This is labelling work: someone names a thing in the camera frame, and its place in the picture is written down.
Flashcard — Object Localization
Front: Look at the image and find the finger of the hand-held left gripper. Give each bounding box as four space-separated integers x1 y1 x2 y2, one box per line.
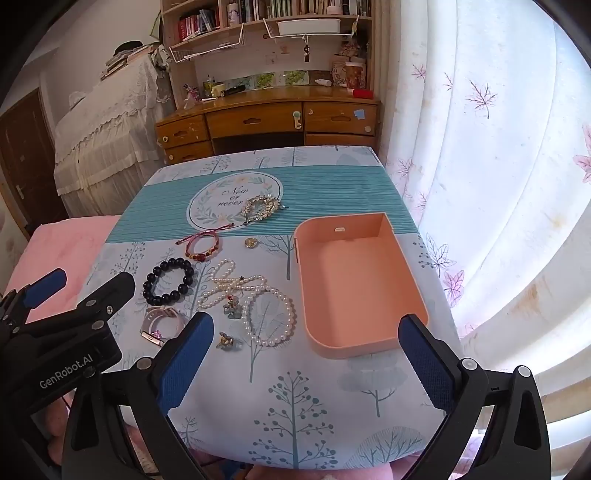
14 271 137 342
0 268 68 326

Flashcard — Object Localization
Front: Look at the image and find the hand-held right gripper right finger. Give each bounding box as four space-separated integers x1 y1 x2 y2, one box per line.
398 314 552 480

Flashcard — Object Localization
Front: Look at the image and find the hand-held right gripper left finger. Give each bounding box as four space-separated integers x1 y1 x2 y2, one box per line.
62 311 215 480

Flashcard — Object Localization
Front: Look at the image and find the black bead bracelet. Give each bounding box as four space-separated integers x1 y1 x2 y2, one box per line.
143 258 194 306

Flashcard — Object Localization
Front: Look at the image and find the round pearl bracelet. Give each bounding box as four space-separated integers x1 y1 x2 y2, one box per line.
241 286 295 348

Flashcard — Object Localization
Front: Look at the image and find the red string bracelet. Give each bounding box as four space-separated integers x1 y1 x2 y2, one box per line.
175 223 235 262

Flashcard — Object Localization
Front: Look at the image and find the long pearl necklace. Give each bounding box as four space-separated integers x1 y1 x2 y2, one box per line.
198 258 273 311

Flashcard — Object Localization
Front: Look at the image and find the pink cardboard jewellery box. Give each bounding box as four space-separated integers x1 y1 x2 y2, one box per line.
294 212 430 361

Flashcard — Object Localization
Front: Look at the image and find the gold filigree hair ornament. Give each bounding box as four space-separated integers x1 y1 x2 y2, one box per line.
240 194 289 226

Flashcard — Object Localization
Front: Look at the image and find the pink blanket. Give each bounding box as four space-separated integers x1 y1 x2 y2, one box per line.
0 215 123 324

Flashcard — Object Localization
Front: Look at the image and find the tree print tablecloth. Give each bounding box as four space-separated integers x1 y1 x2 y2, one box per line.
76 145 462 472

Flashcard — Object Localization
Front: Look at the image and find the brown wooden door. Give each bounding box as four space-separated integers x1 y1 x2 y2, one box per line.
0 88 70 241

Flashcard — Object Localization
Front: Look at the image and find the white lace furniture cover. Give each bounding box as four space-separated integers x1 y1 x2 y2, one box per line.
53 44 178 217

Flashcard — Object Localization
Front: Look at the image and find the white leaf print curtain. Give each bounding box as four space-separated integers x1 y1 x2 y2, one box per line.
374 0 591 416

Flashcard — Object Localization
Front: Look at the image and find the wooden desk with drawers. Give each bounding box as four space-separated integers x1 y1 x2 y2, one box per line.
154 85 382 167

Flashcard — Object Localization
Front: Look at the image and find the stack of books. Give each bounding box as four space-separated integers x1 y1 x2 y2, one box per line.
99 41 160 81

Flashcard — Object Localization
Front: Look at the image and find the wooden bookshelf hutch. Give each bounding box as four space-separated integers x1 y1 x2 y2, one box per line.
159 0 375 100

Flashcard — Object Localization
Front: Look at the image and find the green picture strip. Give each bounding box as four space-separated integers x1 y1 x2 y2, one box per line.
203 69 324 90

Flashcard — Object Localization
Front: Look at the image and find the row of red books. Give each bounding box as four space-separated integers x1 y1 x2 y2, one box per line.
178 9 221 40

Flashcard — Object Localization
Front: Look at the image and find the patterned paper cup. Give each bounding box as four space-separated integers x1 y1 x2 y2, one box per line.
331 61 368 90

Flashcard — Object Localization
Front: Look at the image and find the row of upright books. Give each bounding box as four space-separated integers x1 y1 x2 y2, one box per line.
226 0 372 23

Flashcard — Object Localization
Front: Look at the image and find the white wire basket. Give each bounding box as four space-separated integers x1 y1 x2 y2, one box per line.
168 21 245 63
263 14 361 45

